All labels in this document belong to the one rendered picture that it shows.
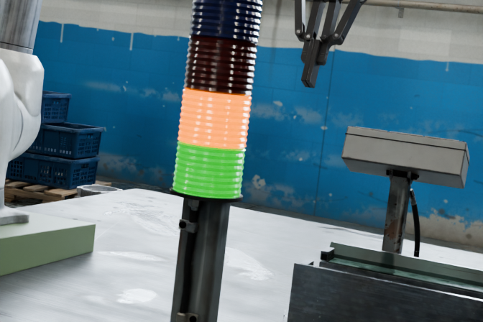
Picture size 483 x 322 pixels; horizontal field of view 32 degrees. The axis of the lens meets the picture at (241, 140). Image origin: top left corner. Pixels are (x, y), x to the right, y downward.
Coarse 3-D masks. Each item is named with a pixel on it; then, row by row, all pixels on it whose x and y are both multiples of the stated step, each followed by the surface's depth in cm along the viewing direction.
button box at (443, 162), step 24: (360, 144) 119; (384, 144) 118; (408, 144) 117; (432, 144) 116; (456, 144) 115; (360, 168) 122; (384, 168) 119; (408, 168) 116; (432, 168) 115; (456, 168) 114
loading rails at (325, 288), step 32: (352, 256) 105; (384, 256) 104; (320, 288) 92; (352, 288) 90; (384, 288) 89; (416, 288) 88; (448, 288) 97; (480, 288) 98; (288, 320) 93; (320, 320) 92; (352, 320) 91; (384, 320) 89; (416, 320) 88; (448, 320) 87; (480, 320) 86
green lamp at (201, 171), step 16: (192, 144) 70; (176, 160) 71; (192, 160) 69; (208, 160) 69; (224, 160) 69; (240, 160) 71; (176, 176) 71; (192, 176) 69; (208, 176) 69; (224, 176) 70; (240, 176) 71; (192, 192) 70; (208, 192) 69; (224, 192) 70; (240, 192) 72
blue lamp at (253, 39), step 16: (208, 0) 68; (224, 0) 68; (240, 0) 68; (256, 0) 69; (192, 16) 70; (208, 16) 68; (224, 16) 68; (240, 16) 68; (256, 16) 69; (192, 32) 70; (208, 32) 68; (224, 32) 68; (240, 32) 68; (256, 32) 70
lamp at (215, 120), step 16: (192, 96) 69; (208, 96) 69; (224, 96) 69; (240, 96) 69; (192, 112) 69; (208, 112) 69; (224, 112) 69; (240, 112) 70; (192, 128) 69; (208, 128) 69; (224, 128) 69; (240, 128) 70; (208, 144) 69; (224, 144) 69; (240, 144) 70
